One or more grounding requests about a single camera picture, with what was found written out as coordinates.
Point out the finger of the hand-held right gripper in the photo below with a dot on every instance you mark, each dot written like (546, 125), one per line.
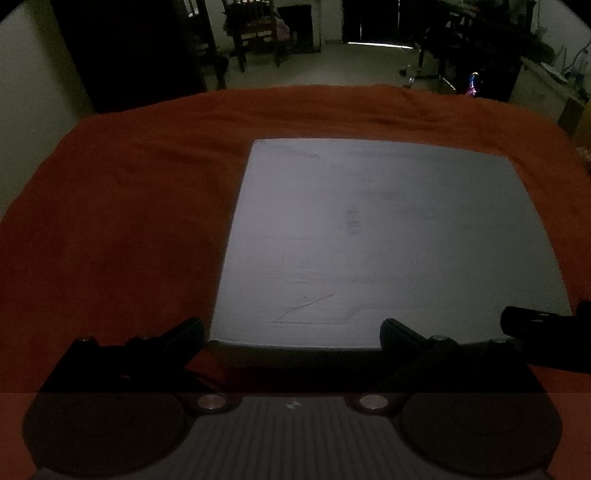
(519, 321)

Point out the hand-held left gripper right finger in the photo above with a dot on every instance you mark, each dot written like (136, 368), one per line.
(388, 334)

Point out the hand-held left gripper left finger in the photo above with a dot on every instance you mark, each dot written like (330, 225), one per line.
(196, 334)

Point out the white embossed box lid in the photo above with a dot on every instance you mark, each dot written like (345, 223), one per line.
(378, 230)

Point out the orange cloth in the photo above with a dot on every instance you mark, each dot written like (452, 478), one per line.
(115, 207)

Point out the white cabinet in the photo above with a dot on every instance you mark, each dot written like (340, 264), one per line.
(540, 97)

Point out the computer tower with coloured lights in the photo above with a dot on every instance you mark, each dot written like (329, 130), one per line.
(496, 81)

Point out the office chair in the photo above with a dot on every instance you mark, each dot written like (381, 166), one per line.
(431, 60)

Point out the dark cabinet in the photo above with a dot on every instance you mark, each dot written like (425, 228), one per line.
(129, 50)

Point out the wooden chair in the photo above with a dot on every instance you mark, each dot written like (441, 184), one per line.
(254, 27)
(207, 41)

